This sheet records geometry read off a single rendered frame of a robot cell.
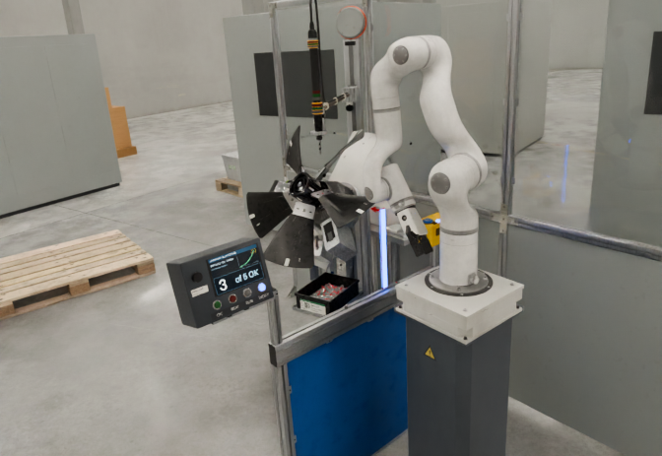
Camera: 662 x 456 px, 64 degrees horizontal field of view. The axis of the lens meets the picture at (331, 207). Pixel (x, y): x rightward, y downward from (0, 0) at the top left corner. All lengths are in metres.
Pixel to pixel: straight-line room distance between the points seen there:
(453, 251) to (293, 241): 0.78
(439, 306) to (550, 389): 1.22
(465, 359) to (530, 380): 1.10
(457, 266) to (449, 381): 0.37
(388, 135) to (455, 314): 0.60
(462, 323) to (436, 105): 0.65
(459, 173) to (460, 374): 0.64
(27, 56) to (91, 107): 0.96
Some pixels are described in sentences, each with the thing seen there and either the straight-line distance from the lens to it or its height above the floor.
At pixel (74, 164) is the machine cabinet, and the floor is 0.44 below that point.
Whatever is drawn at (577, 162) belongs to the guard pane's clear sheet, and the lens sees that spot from 2.34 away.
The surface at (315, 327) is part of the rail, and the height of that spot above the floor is 0.86.
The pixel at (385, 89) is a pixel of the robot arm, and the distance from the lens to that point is 1.74.
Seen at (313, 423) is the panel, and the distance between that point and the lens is 2.11.
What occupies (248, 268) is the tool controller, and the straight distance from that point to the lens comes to 1.59.
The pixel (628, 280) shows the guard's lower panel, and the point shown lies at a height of 0.85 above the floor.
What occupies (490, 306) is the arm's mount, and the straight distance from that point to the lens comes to 1.70.
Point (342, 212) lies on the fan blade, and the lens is 2.09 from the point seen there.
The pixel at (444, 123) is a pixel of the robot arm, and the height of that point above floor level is 1.55.
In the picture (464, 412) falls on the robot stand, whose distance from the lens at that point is 1.88.
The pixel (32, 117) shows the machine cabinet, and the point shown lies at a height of 1.11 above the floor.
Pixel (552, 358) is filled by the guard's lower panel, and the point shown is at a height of 0.36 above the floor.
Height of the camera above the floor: 1.81
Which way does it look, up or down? 18 degrees down
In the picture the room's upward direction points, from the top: 4 degrees counter-clockwise
